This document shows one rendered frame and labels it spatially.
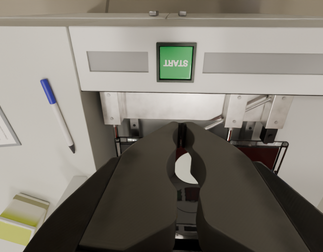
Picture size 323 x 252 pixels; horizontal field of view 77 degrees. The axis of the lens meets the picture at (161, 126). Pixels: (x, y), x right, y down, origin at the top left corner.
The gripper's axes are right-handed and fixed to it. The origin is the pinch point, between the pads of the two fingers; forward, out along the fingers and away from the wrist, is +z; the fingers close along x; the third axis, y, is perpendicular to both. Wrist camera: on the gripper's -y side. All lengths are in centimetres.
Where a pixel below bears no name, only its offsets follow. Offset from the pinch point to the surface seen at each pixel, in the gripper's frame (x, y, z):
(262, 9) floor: 47, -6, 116
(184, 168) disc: 3.1, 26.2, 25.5
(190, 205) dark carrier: 5.6, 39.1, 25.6
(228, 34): 7.0, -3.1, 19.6
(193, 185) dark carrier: 5.6, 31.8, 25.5
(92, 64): -12.5, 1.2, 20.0
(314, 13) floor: 75, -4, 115
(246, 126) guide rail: 17.1, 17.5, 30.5
